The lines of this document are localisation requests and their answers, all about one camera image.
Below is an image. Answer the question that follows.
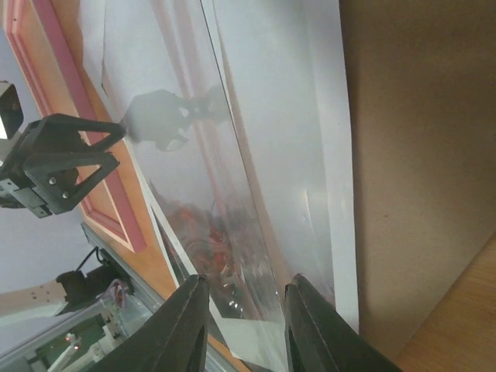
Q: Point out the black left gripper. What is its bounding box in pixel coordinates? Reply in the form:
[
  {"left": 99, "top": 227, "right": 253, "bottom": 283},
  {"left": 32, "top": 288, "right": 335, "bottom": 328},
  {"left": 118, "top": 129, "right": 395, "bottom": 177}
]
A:
[{"left": 1, "top": 114, "right": 126, "bottom": 218}]

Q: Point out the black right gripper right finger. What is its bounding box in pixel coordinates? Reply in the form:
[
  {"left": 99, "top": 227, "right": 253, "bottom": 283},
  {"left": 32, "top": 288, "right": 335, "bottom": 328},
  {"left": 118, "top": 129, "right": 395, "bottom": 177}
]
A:
[{"left": 284, "top": 274, "right": 400, "bottom": 372}]

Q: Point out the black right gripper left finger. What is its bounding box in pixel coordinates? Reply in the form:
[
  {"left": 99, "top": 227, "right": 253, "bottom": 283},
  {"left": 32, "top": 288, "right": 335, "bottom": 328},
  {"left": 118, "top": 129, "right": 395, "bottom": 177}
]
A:
[{"left": 91, "top": 274, "right": 209, "bottom": 372}]

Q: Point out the clear acrylic sheet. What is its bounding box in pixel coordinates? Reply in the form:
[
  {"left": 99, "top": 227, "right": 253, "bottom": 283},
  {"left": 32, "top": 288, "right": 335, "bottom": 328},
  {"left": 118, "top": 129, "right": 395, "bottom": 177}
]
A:
[{"left": 102, "top": 1, "right": 284, "bottom": 326}]

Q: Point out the white paper mat border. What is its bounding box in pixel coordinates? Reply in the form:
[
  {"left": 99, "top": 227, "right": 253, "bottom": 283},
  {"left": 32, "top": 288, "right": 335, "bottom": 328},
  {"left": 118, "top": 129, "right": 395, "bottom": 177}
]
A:
[{"left": 78, "top": 1, "right": 359, "bottom": 371}]

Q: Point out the autumn forest photo print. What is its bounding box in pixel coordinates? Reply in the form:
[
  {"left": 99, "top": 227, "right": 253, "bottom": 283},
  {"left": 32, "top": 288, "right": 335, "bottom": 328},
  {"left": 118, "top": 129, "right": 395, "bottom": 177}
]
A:
[{"left": 149, "top": 184, "right": 283, "bottom": 322}]

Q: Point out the green circuit board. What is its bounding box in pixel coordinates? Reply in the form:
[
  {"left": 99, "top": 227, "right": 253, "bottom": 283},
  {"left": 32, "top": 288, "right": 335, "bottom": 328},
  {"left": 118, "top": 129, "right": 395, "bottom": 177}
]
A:
[{"left": 33, "top": 314, "right": 129, "bottom": 371}]

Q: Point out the black motor under table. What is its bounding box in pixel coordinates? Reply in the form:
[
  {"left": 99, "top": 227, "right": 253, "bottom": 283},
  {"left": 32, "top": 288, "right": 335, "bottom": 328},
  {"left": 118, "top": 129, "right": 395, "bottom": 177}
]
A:
[{"left": 55, "top": 247, "right": 135, "bottom": 315}]

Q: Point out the brown cardboard backing board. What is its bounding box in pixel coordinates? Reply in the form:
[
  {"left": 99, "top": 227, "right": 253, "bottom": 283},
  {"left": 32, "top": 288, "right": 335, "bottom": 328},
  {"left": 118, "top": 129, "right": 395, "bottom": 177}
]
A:
[{"left": 340, "top": 1, "right": 495, "bottom": 357}]

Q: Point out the pink wooden picture frame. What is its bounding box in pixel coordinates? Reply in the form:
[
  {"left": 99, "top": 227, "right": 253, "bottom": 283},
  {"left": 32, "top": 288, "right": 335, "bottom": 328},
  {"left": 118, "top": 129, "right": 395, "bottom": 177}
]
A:
[{"left": 2, "top": 0, "right": 148, "bottom": 253}]

